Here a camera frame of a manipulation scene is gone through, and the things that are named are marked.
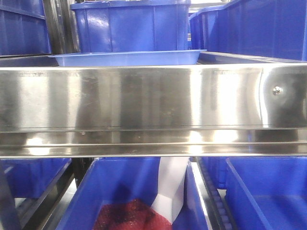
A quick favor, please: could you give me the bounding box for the stainless steel shelf rail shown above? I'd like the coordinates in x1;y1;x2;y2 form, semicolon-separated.
0;63;307;158

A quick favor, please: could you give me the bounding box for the blue bin upper left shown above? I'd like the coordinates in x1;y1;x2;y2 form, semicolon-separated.
0;0;51;56

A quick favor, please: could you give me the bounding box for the blue plastic tray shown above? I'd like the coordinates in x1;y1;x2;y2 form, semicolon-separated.
49;50;201;67

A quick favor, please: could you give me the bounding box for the blue bin upper middle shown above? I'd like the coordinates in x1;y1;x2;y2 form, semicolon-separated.
70;0;191;53

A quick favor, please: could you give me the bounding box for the blue bin lower right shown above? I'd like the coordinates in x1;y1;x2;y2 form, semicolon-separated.
199;157;307;230

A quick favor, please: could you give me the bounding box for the blue bin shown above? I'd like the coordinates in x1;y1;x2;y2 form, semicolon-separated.
2;158;71;198
70;0;191;53
56;157;208;230
0;0;51;56
199;157;307;230
189;0;307;61

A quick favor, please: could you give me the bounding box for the blue bin lower left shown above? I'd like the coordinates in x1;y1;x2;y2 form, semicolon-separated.
2;158;71;198

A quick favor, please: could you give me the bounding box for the silver screw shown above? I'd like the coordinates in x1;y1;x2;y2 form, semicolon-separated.
272;86;283;95

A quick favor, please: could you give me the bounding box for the blue bin lower middle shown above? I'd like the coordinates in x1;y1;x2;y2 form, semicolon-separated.
56;157;208;230

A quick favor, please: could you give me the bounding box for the blue bin upper right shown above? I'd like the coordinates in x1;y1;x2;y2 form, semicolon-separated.
189;0;307;61

